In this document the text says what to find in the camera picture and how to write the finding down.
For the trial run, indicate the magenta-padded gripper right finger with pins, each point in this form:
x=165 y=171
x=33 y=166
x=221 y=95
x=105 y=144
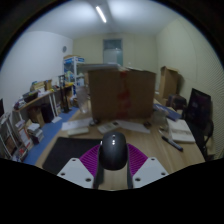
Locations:
x=150 y=171

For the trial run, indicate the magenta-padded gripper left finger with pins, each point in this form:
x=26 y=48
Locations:
x=73 y=171

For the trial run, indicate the ceiling tube light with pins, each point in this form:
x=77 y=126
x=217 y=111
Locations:
x=101 y=14

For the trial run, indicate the wooden side desk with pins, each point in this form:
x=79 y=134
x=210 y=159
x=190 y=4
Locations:
x=40 y=98

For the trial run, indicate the low cluttered bookshelf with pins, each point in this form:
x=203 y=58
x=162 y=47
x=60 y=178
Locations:
x=20 y=136

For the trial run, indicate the black marker pen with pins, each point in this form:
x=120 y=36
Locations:
x=172 y=142

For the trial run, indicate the black computer mouse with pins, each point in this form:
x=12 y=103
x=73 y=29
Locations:
x=113 y=151

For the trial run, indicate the large brown cardboard box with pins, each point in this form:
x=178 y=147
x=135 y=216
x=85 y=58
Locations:
x=106 y=95

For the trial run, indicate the white remote control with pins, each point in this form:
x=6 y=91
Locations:
x=108 y=128

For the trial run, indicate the white and blue shelf unit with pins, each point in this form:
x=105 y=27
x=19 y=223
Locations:
x=71 y=70

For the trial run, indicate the wall window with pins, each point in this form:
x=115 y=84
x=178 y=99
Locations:
x=112 y=51

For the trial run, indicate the small open cardboard box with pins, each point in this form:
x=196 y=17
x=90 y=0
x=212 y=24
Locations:
x=168 y=81

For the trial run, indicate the black bag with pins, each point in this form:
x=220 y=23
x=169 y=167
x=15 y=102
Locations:
x=176 y=101

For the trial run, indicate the white keyboard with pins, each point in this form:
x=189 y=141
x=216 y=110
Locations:
x=78 y=131

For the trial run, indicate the black monitor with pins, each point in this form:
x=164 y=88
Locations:
x=198 y=108

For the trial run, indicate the open white notebook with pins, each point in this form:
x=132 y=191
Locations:
x=181 y=131

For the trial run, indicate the white paper sheet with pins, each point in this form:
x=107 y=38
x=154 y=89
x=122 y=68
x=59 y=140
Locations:
x=135 y=126

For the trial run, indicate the blue folder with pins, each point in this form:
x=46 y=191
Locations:
x=168 y=113

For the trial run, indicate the black mouse pad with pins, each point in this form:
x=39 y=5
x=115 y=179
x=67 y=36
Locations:
x=66 y=151

